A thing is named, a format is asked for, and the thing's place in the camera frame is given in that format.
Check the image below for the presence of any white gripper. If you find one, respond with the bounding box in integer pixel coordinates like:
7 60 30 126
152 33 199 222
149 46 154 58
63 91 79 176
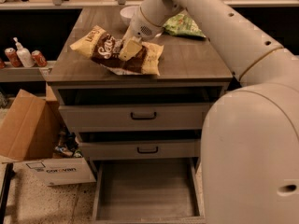
119 7 164 61

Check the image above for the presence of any white pump bottle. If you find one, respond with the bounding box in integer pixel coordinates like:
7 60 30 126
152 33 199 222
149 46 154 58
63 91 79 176
13 37 35 68

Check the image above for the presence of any white bowl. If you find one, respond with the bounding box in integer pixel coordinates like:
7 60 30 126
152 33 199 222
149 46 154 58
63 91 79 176
120 6 138 26

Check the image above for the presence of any black stand left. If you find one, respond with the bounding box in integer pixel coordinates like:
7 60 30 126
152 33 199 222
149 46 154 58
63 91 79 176
0 163 15 224

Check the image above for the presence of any red soda can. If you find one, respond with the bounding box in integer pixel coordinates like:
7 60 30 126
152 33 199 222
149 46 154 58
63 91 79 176
32 50 48 67
5 48 21 67

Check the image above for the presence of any grey drawer cabinet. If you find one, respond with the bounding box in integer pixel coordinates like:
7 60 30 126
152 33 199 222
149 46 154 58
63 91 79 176
45 5 234 173

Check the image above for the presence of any red soda can left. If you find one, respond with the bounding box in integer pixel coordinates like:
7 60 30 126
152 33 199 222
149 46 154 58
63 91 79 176
5 48 21 67

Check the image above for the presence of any white cardboard box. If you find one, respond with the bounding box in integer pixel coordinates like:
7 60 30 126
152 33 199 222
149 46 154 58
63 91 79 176
21 157 97 187

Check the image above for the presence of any middle drawer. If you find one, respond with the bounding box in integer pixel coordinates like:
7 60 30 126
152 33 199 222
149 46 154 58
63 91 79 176
79 139 200 160

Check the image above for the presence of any top drawer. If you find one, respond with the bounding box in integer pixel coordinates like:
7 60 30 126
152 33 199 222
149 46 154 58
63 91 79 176
59 103 210 133

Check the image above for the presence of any red soda can right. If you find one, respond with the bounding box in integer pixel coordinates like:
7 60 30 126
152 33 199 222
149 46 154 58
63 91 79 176
32 50 48 67

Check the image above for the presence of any brown yellow chip bag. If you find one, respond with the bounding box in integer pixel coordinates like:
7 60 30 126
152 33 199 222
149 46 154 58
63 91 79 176
70 25 164 76

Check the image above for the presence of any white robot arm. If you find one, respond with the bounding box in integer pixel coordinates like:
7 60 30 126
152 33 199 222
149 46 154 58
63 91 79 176
127 0 299 224

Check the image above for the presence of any bottom drawer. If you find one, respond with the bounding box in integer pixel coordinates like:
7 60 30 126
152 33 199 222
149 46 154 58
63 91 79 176
92 158 206 224

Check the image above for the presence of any drawer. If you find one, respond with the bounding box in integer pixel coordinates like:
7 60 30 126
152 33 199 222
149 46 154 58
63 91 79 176
79 139 200 160
59 103 210 133
92 158 206 224

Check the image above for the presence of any brown cardboard box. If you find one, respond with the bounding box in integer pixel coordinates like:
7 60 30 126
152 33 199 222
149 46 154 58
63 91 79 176
0 90 60 161

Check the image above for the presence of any green chip bag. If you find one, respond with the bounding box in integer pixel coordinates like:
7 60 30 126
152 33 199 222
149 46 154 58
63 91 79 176
164 13 206 38

